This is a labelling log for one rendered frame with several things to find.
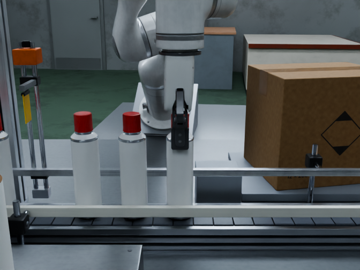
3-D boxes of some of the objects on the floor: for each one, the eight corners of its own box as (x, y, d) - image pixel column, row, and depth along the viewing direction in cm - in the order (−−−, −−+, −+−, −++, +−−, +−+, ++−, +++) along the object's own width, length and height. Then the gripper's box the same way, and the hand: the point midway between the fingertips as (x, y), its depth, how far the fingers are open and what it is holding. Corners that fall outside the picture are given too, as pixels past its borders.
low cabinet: (328, 75, 799) (332, 35, 777) (360, 98, 606) (367, 44, 584) (241, 74, 816) (243, 34, 794) (246, 96, 623) (248, 43, 601)
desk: (233, 74, 817) (234, 27, 792) (233, 89, 668) (235, 32, 643) (190, 73, 826) (191, 27, 800) (182, 88, 677) (182, 31, 651)
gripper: (203, 50, 67) (202, 159, 72) (199, 42, 83) (197, 131, 88) (156, 50, 67) (157, 159, 72) (160, 42, 83) (162, 131, 88)
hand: (180, 135), depth 80 cm, fingers closed on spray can, 5 cm apart
